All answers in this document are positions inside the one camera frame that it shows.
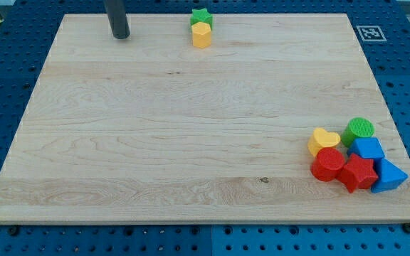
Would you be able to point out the green star block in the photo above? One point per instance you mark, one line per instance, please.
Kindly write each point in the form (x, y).
(201, 15)

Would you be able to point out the red star block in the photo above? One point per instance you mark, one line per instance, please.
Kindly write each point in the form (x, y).
(357, 173)

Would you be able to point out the light wooden board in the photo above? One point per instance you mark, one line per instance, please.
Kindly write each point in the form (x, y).
(151, 130)

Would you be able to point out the yellow hexagon block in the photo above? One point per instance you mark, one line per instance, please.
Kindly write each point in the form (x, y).
(201, 35)

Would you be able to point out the yellow heart block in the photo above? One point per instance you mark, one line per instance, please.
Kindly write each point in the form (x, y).
(321, 138)

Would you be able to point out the red cylinder block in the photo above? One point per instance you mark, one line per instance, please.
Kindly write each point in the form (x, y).
(327, 164)

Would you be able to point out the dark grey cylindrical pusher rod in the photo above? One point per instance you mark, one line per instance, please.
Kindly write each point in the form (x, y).
(117, 18)

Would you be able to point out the green cylinder block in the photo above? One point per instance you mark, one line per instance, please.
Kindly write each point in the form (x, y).
(356, 128)

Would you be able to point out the blue cube block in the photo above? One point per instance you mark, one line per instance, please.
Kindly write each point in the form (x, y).
(367, 148)

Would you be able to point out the white fiducial marker tag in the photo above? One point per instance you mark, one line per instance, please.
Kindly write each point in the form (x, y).
(371, 33)

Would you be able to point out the blue triangle block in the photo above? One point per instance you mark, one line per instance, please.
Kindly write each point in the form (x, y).
(390, 176)

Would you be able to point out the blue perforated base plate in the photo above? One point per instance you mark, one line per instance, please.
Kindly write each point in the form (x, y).
(26, 35)

